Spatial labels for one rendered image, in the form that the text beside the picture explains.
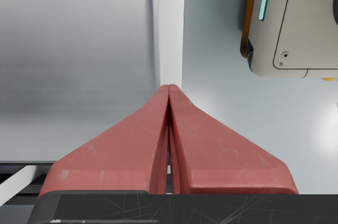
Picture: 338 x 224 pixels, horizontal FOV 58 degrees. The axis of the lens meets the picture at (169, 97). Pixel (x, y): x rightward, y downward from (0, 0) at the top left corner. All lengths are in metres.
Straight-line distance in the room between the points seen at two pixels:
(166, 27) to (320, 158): 1.67
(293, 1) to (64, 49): 0.78
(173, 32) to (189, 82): 1.09
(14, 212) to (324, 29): 0.94
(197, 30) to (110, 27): 0.98
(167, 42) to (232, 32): 1.00
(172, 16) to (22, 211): 0.39
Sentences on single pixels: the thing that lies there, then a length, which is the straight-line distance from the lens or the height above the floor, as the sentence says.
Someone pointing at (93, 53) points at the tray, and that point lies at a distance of 0.32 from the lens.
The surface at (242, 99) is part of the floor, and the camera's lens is 1.48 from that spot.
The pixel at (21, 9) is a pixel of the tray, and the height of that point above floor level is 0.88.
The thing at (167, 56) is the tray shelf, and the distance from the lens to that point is 0.32.
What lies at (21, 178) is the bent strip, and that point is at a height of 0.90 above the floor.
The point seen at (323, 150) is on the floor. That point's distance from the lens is 1.86.
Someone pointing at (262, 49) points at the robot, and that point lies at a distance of 1.05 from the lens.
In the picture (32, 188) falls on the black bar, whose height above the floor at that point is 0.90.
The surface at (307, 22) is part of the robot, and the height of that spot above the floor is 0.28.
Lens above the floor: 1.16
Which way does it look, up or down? 54 degrees down
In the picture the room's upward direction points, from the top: 180 degrees clockwise
